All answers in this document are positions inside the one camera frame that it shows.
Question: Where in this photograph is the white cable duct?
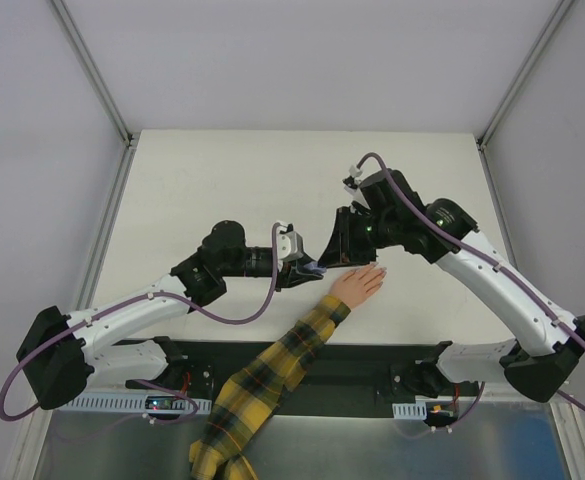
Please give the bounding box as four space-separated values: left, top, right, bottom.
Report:
392 401 428 421
58 392 212 415

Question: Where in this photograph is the mannequin hand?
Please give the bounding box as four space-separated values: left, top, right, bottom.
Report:
329 263 387 310

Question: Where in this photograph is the right white cable duct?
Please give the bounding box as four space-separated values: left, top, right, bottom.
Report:
392 401 428 421

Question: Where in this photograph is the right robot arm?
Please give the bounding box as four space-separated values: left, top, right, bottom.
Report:
318 167 585 403

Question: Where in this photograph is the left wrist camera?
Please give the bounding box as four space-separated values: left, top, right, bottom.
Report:
275 222 305 262

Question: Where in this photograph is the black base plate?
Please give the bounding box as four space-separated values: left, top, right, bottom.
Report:
124 339 478 419

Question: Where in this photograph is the yellow plaid sleeve forearm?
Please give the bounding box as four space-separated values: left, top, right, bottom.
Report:
189 295 350 479

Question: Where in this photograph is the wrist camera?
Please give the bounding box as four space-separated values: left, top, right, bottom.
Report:
275 222 305 262
342 165 362 195

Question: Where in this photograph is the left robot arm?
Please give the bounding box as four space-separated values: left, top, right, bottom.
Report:
16 220 326 410

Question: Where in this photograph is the left white cable duct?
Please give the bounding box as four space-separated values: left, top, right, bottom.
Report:
58 392 212 415

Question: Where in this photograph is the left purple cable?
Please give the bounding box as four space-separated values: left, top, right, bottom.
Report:
0 223 286 420

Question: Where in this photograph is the left aluminium frame post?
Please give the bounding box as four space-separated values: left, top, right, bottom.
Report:
47 0 137 148

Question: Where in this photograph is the aluminium frame post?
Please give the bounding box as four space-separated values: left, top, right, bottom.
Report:
47 0 137 148
476 0 578 152

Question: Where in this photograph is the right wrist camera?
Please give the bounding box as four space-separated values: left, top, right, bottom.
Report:
342 165 362 195

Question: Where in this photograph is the purple cable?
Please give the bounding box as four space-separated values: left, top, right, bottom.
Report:
355 152 585 426
0 223 286 420

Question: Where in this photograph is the right aluminium frame post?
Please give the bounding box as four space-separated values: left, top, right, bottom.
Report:
476 0 578 152

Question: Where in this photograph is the purple nail polish bottle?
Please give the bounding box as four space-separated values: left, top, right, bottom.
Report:
304 261 327 275

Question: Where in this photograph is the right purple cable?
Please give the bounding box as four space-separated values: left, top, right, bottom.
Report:
355 152 585 426

